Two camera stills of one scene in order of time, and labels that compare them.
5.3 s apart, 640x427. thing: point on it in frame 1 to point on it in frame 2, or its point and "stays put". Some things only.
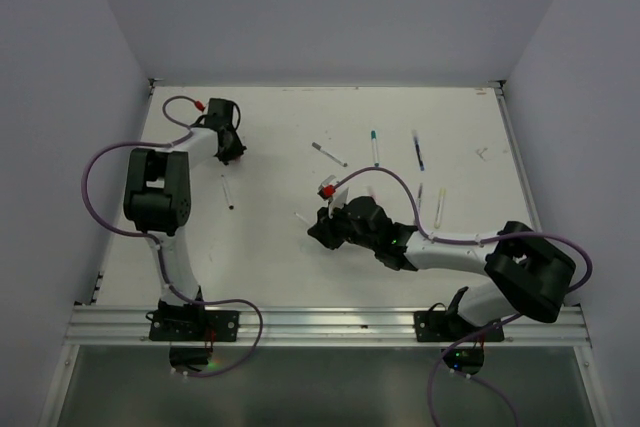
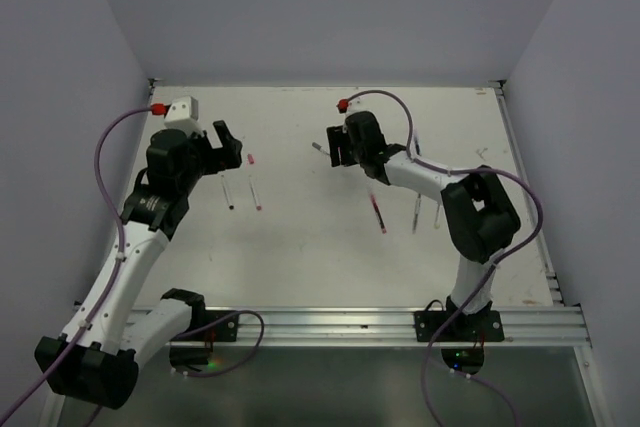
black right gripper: (324, 227) to (337, 137)
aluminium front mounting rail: (317, 326) stays put
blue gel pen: (418, 151) stays put
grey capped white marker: (331, 155) stays put
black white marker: (228, 198) stays put
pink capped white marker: (303, 218) to (253, 190)
